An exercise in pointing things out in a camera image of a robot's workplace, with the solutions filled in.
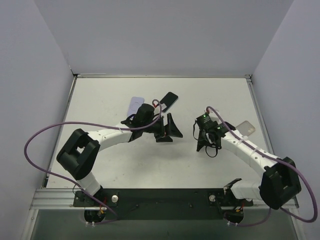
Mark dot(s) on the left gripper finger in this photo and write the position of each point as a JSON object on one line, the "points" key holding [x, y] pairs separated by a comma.
{"points": [[163, 139], [171, 128]]}

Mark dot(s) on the aluminium front rail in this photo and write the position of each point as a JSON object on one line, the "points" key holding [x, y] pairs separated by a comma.
{"points": [[63, 199]]}

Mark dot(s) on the lilac phone case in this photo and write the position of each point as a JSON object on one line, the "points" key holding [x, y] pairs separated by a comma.
{"points": [[134, 105]]}

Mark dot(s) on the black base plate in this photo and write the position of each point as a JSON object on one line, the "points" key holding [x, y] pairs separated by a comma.
{"points": [[169, 204]]}

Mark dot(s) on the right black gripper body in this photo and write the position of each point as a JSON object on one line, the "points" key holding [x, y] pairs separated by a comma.
{"points": [[203, 139]]}

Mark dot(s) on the beige phone case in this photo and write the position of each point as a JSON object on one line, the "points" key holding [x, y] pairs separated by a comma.
{"points": [[246, 128]]}

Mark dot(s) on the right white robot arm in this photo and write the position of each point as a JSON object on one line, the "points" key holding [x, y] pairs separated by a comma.
{"points": [[278, 182]]}

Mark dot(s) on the dark smartphone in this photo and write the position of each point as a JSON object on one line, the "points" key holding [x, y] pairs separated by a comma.
{"points": [[167, 101]]}

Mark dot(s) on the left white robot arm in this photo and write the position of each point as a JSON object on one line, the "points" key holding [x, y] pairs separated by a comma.
{"points": [[79, 153]]}

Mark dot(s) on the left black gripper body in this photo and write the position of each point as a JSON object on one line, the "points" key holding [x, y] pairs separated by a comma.
{"points": [[163, 128]]}

